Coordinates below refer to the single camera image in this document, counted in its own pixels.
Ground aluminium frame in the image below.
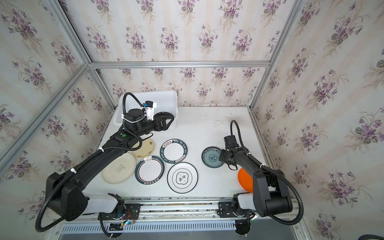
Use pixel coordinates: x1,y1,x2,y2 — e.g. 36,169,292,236
1,1,305,173

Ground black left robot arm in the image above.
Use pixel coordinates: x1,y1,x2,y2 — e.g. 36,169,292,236
39,109,175,221

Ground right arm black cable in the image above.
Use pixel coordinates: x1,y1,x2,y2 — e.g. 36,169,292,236
229,119,305,226

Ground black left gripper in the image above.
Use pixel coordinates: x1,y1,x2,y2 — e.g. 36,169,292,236
134,115,173,139

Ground teal blue floral plate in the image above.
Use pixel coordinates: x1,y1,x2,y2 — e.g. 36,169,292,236
202,147,224,169

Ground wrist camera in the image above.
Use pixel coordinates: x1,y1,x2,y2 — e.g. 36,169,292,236
224,135,239,150
143,101,157,121

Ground small yellow floral plate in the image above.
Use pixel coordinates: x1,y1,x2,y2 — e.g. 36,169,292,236
131,138,155,158

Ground green rim lettered plate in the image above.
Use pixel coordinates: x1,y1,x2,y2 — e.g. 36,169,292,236
160,139,188,164

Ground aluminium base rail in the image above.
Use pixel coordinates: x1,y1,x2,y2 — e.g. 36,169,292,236
53,196,304,224

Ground white plate black outline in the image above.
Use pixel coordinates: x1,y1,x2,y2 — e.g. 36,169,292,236
167,162,199,194

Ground white plastic bin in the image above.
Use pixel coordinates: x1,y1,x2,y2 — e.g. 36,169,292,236
112,90,179,130

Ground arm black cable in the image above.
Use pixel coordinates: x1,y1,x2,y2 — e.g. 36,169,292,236
229,119,305,226
35,92,145,233

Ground large cream plate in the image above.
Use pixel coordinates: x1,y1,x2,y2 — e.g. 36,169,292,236
101,153,136,185

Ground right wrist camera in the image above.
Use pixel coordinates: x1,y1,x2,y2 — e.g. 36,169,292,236
224,135,239,150

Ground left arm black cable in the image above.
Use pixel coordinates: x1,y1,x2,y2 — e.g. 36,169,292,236
35,92,145,233

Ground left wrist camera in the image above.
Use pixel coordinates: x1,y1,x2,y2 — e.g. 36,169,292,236
143,101,157,121

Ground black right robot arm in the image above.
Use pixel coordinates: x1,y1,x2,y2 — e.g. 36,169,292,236
219,135,293,217

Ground orange plastic plate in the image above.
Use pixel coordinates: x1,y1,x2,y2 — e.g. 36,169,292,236
238,169,253,193

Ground green red rimmed plate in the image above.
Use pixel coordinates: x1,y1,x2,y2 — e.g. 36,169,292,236
135,156,166,185

